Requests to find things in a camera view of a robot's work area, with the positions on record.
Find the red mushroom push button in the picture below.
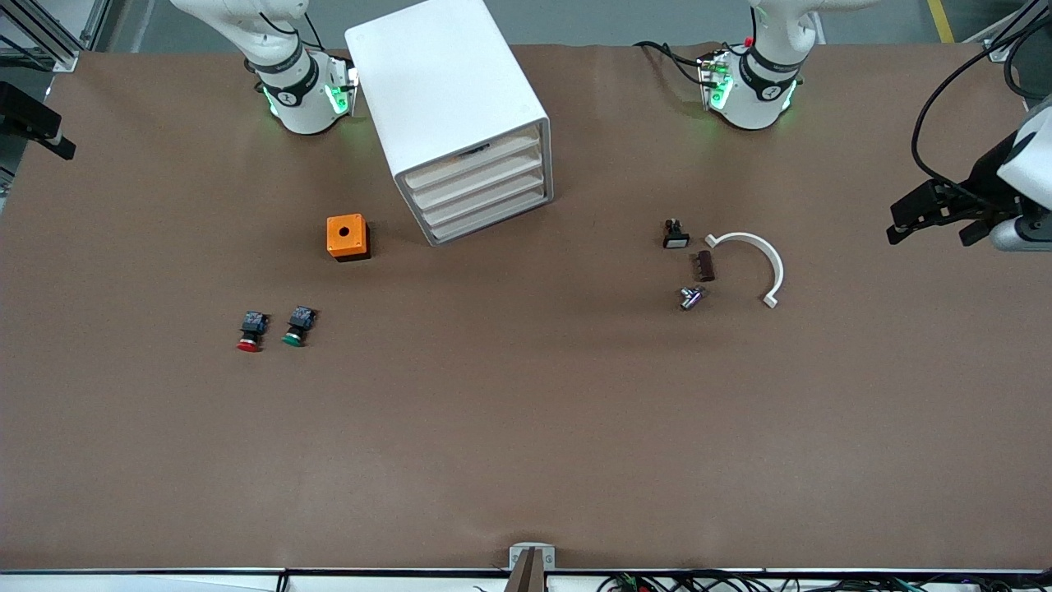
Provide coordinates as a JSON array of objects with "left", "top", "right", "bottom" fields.
[{"left": 237, "top": 311, "right": 270, "bottom": 354}]

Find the green mushroom push button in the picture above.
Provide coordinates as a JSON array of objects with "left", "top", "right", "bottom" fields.
[{"left": 282, "top": 306, "right": 317, "bottom": 348}]

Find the white drawer cabinet housing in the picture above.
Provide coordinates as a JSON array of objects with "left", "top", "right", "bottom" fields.
[{"left": 344, "top": 0, "right": 555, "bottom": 247}]

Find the white curved plastic clamp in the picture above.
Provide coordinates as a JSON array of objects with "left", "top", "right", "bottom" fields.
[{"left": 704, "top": 232, "right": 785, "bottom": 310}]

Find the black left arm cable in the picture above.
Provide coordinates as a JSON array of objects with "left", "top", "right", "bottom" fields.
[{"left": 911, "top": 0, "right": 1052, "bottom": 198}]

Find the aluminium frame profile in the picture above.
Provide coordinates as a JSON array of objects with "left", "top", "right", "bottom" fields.
[
  {"left": 0, "top": 0, "right": 113, "bottom": 72},
  {"left": 982, "top": 0, "right": 1052, "bottom": 65}
]

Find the black base cable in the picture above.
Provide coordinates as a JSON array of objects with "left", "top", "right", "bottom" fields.
[{"left": 633, "top": 39, "right": 712, "bottom": 88}]

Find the orange button enclosure box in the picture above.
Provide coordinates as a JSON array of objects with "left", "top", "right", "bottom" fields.
[{"left": 326, "top": 214, "right": 371, "bottom": 263}]

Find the bundle of cables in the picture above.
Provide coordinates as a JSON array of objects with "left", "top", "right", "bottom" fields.
[{"left": 598, "top": 570, "right": 1052, "bottom": 592}]

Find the metal table edge bracket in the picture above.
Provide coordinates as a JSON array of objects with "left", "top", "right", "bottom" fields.
[{"left": 509, "top": 543, "right": 556, "bottom": 571}]

